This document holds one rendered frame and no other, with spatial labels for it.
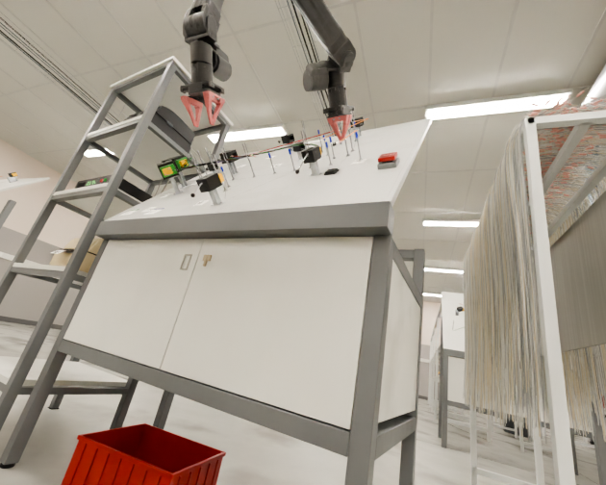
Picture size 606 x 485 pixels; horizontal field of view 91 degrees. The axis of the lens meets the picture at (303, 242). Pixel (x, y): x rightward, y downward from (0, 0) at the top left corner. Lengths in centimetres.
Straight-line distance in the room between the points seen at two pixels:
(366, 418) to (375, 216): 40
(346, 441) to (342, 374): 11
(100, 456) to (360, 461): 87
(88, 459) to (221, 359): 63
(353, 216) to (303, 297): 22
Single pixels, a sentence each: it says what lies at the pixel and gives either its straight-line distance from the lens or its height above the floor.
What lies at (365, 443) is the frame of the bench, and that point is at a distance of 65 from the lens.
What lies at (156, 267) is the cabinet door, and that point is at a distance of 112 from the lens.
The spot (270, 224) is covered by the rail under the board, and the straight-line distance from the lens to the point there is 80.
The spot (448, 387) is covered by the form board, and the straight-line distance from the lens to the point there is 351.
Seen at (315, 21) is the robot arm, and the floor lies 127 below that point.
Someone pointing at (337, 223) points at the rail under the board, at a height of 81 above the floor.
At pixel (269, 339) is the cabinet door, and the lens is 74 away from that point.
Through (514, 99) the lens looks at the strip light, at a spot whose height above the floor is 324.
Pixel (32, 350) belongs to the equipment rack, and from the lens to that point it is 150.
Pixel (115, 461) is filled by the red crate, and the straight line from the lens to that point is 124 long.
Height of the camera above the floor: 51
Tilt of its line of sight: 21 degrees up
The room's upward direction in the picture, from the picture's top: 12 degrees clockwise
